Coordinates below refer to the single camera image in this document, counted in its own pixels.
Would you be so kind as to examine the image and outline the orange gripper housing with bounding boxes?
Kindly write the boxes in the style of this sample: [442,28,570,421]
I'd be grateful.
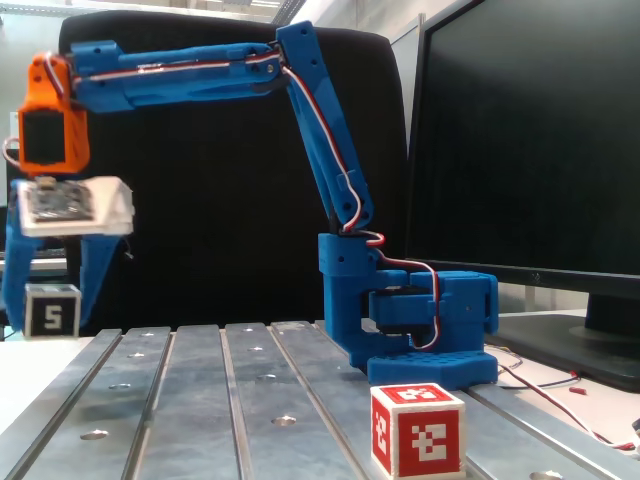
[0,52,126,334]

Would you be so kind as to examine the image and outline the black cube with white markers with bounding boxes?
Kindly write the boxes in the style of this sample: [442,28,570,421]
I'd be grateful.
[22,282,83,340]

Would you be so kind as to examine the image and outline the red cube with white markers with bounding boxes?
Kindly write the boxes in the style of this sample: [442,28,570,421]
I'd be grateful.
[369,382,467,479]

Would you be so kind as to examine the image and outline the black office chair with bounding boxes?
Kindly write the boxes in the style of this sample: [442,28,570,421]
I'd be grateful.
[58,10,407,337]

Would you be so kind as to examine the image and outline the large black computer monitor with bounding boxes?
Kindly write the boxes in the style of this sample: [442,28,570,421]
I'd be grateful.
[403,0,640,394]

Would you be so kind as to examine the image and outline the white mount with circuit board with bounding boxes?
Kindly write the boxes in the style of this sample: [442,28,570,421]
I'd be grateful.
[8,175,135,238]

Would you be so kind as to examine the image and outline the red white black servo cable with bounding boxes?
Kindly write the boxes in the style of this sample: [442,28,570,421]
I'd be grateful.
[43,52,289,101]
[362,230,446,351]
[279,64,374,236]
[2,137,24,167]

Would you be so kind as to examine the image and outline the slotted metal base plate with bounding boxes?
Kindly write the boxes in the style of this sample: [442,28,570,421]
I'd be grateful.
[0,321,621,480]

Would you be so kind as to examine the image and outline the thin dark wire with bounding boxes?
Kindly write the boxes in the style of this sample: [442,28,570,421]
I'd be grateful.
[499,369,584,391]

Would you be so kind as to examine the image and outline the red white black table cable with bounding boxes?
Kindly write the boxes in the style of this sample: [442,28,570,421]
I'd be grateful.
[492,362,640,451]

